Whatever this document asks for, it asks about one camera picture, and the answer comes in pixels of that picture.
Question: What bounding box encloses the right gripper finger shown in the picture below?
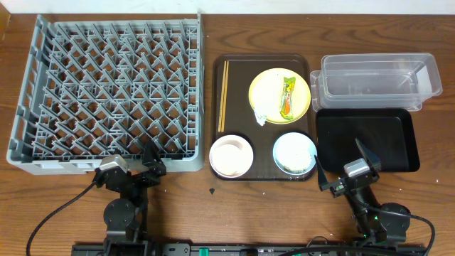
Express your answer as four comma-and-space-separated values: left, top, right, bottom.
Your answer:
314, 155, 330, 191
355, 139, 382, 172

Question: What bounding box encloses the light blue bowl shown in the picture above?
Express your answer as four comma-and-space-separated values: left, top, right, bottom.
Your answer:
272, 132, 318, 176

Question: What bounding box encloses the white bowl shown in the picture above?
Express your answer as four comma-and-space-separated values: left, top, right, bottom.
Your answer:
209, 135, 254, 178

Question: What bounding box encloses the green orange snack wrapper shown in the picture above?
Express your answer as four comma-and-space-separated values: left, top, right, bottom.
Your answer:
279, 77, 296, 120

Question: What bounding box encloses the white napkin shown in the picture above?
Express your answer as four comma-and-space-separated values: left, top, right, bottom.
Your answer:
254, 103, 267, 126

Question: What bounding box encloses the yellow plate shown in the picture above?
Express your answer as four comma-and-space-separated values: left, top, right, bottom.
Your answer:
248, 68, 311, 124

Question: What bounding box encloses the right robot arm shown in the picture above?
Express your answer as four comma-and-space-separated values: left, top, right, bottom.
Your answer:
316, 139, 410, 247

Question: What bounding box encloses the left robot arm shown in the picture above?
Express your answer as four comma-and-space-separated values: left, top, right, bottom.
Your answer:
93, 142, 166, 243

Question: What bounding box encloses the black waste tray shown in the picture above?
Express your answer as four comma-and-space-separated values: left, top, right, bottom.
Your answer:
316, 108, 420, 174

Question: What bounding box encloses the grey dishwasher rack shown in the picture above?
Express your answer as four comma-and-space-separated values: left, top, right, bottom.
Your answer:
6, 16, 205, 175

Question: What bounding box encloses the clear plastic bin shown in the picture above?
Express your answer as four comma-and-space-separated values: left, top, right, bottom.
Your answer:
310, 53, 443, 112

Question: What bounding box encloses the dark brown serving tray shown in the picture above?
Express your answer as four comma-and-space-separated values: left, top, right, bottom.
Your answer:
211, 53, 316, 181

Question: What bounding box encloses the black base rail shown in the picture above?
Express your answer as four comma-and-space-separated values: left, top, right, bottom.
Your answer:
70, 242, 427, 256

